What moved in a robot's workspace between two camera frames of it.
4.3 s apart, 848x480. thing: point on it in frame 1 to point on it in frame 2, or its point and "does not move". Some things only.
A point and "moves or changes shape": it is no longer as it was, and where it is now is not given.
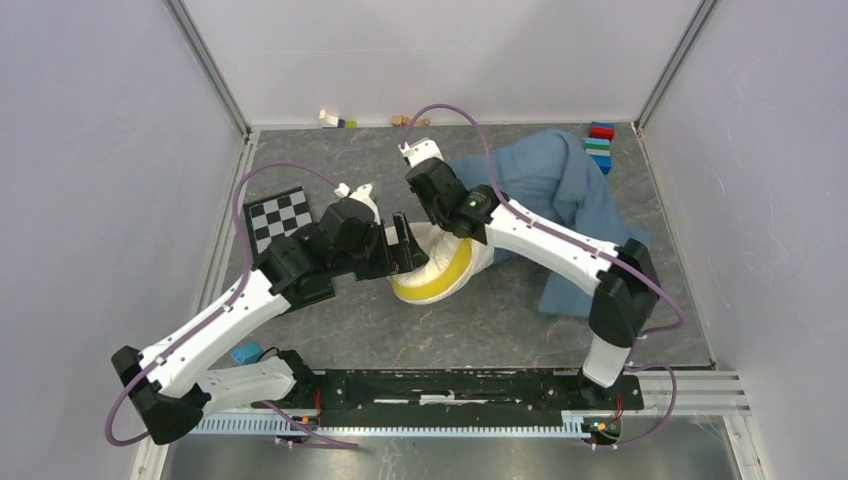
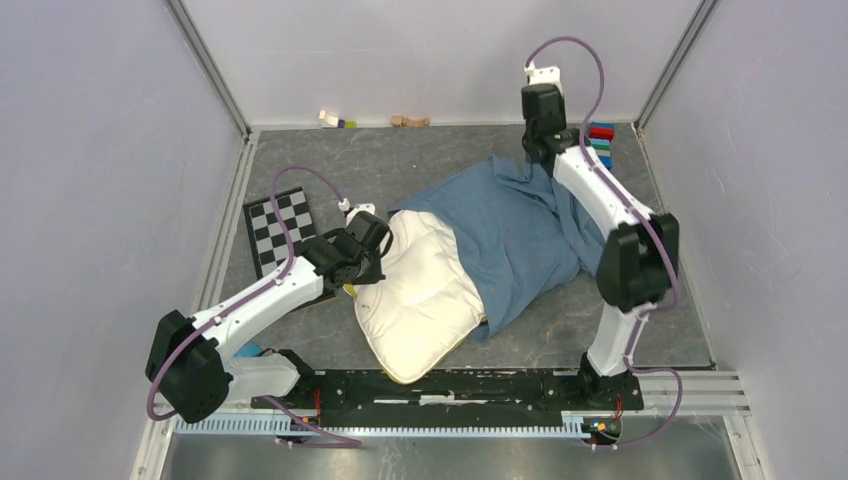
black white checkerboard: (276, 216) does not move
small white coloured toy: (330, 121) does not move
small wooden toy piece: (404, 121) does not move
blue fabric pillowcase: (549, 175) moves or changes shape
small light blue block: (248, 354) does not move
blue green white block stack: (600, 149) does not move
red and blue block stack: (602, 130) does not move
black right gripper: (429, 213) to (563, 110)
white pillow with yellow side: (454, 265) moves or changes shape
